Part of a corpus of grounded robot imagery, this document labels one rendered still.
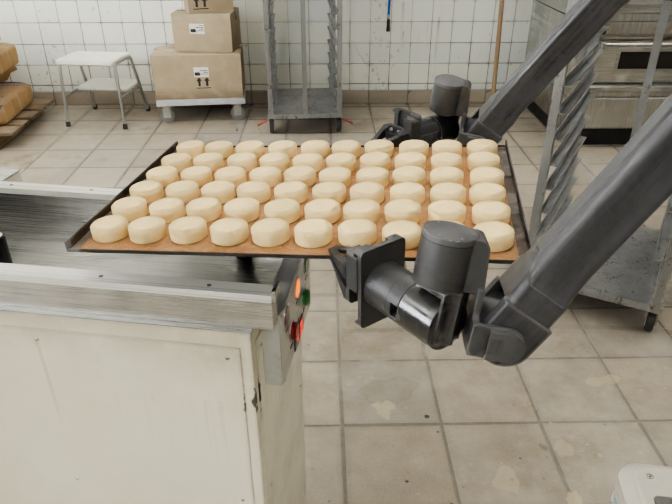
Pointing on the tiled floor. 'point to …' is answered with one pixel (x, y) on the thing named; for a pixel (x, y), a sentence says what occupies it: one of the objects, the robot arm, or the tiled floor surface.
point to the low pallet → (23, 119)
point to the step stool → (101, 78)
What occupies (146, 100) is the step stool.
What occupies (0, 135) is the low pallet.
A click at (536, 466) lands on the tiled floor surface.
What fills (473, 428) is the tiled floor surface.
